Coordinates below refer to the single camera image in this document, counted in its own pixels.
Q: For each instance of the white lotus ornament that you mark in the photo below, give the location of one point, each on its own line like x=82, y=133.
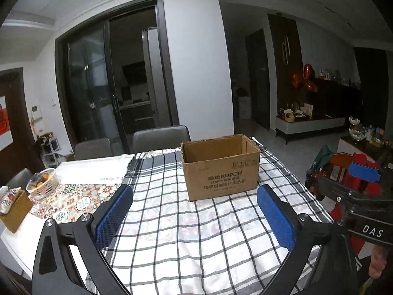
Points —
x=355, y=129

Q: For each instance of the glass sliding door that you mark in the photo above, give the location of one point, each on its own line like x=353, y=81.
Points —
x=101, y=83

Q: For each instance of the person's right hand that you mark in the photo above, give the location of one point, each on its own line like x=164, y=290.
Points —
x=379, y=259

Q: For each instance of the white intercom panel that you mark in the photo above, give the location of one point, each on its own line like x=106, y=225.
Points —
x=36, y=113

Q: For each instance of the wooden tissue box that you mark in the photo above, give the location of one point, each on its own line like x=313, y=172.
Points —
x=15, y=212

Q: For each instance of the large grey chair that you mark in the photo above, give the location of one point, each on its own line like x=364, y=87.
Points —
x=161, y=138

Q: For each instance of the low white cabinet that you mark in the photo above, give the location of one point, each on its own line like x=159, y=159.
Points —
x=310, y=126

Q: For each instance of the dark tall wardrobe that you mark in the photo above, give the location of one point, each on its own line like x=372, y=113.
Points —
x=285, y=64

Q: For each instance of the red garment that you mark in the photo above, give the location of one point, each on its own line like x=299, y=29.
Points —
x=357, y=159

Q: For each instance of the small storage rack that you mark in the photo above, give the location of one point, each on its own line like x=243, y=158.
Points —
x=50, y=149

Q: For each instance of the small grey chair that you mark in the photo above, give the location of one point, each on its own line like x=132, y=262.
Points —
x=92, y=149

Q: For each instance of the white bin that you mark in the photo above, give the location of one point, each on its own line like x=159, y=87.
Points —
x=244, y=106

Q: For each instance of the white coffee table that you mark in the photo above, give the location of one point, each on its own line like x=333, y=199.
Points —
x=365, y=146

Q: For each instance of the white fruit basket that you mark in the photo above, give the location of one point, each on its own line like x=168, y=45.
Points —
x=41, y=184

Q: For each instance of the red wall poster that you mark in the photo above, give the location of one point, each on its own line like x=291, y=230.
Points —
x=5, y=123

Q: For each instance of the grey refrigerator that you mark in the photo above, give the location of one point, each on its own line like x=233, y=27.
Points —
x=155, y=76

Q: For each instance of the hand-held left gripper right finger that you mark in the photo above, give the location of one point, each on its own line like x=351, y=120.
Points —
x=276, y=215

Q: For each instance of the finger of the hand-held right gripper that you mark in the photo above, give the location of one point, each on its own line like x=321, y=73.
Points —
x=363, y=172
x=317, y=187

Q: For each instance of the black white checkered tablecloth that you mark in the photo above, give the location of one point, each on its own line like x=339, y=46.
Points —
x=184, y=236

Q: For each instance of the dark interior door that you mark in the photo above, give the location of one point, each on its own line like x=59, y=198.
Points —
x=258, y=80

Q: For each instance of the white patterned table runner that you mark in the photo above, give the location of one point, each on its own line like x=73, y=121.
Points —
x=86, y=190

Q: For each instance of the dark wall panel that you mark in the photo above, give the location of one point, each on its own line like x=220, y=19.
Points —
x=371, y=83

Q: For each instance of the red foil balloons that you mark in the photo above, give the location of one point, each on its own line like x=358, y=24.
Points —
x=304, y=80

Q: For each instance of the orange green snack packet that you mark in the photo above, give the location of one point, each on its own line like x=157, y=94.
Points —
x=336, y=166

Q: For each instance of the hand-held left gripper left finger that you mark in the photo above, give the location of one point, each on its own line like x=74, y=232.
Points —
x=110, y=218

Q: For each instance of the brown cardboard box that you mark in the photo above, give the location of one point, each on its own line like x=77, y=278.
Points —
x=221, y=175

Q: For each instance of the brown wooden door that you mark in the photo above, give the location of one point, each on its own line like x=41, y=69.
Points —
x=18, y=123

